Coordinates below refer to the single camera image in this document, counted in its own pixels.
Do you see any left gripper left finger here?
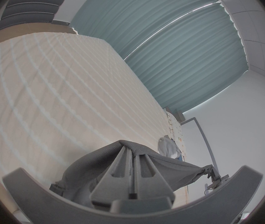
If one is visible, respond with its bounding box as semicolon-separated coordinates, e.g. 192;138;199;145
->
90;147;132;206

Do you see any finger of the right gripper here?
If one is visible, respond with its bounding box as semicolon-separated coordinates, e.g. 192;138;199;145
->
207;166;219;180

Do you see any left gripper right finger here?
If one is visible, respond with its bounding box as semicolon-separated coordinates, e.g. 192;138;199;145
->
133;155;176;205

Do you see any black T-shirt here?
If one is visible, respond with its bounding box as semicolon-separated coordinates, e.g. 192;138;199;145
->
49;140;215;207

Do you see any pile of clothes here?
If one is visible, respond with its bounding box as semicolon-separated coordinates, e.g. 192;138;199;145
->
158;135;183;160

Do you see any bed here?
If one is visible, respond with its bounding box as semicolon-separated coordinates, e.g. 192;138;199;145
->
0;32;219;213

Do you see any white printed pillow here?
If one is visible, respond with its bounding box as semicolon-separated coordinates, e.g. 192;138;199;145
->
166;111;186;158

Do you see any grey bedside table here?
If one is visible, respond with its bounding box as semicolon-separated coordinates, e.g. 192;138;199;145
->
165;106;185;124

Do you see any blue-green curtain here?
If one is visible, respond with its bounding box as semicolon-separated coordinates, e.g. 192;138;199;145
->
69;0;219;60
124;2;250;115

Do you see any black chest of drawers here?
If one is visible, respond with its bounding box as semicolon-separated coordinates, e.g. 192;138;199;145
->
0;0;65;31

